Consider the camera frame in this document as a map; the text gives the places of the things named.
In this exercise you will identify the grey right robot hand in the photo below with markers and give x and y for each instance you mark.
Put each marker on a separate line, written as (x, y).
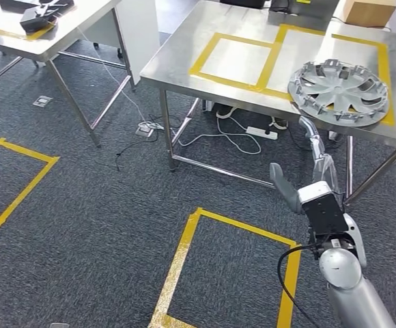
(285, 185)

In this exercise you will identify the silver plastic wheel cover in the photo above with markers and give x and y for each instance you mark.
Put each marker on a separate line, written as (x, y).
(338, 93)

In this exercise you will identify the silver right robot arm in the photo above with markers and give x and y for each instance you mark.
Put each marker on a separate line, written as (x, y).
(348, 280)

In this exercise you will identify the stainless steel workbench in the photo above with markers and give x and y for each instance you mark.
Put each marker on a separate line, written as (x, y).
(177, 59)

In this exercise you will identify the white power strip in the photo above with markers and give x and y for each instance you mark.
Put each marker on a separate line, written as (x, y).
(261, 132)

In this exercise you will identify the yellow floor tape square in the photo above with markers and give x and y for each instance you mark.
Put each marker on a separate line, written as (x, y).
(23, 190)
(177, 267)

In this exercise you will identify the grey metal box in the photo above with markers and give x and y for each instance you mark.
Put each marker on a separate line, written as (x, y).
(307, 9)

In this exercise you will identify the black bag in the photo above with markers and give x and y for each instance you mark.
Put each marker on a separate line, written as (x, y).
(242, 3)

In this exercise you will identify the metal floor socket plate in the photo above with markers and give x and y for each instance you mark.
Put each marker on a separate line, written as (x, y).
(42, 101)
(144, 130)

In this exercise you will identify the brown cardboard box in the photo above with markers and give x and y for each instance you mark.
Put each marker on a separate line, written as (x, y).
(369, 11)

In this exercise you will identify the steel table with white panel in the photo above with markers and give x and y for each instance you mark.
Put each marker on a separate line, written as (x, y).
(81, 22)

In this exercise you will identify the black device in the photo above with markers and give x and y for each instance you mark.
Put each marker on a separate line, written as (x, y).
(34, 18)

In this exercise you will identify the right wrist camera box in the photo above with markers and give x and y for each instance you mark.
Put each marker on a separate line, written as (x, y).
(324, 210)

